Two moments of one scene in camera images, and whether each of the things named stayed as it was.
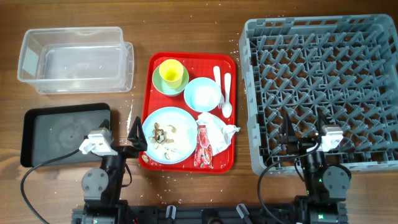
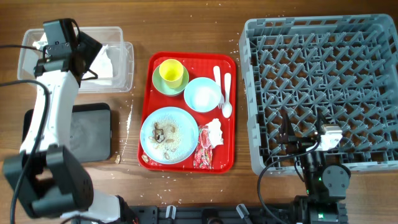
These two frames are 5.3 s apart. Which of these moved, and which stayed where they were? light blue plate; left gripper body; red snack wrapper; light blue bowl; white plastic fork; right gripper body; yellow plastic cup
Moved: left gripper body
Stayed: yellow plastic cup; right gripper body; red snack wrapper; white plastic fork; light blue bowl; light blue plate
